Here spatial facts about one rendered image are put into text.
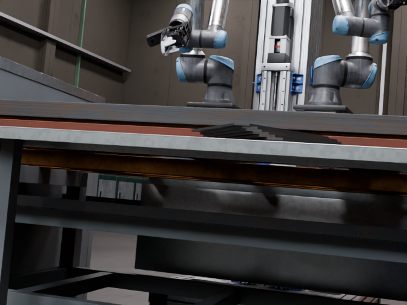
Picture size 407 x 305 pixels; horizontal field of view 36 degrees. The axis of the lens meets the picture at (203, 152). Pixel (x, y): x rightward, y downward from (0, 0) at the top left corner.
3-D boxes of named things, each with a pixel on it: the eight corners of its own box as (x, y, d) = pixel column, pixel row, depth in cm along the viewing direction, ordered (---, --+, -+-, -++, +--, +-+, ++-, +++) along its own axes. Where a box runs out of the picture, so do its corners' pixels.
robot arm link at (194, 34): (199, 55, 269) (198, 31, 262) (174, 54, 270) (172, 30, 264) (202, 46, 275) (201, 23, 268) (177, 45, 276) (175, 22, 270)
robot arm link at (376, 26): (357, 43, 255) (359, 17, 256) (384, 46, 255) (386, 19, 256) (363, 39, 247) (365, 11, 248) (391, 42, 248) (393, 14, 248)
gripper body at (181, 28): (180, 30, 243) (186, 16, 252) (160, 34, 245) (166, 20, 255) (186, 47, 247) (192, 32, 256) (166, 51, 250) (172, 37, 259)
